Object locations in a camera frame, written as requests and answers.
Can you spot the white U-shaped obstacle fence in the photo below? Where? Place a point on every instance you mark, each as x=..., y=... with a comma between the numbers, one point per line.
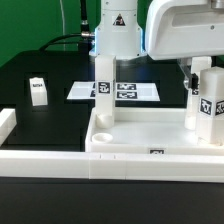
x=119, y=166

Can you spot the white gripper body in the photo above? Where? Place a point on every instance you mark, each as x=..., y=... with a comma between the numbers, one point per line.
x=184, y=28

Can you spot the white desk tabletop tray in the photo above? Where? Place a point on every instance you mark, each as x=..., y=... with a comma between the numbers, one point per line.
x=147, y=131

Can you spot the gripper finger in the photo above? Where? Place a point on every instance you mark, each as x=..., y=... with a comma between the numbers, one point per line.
x=191, y=80

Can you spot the white fiducial marker sheet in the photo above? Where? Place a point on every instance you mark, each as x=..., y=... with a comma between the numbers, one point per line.
x=124, y=91

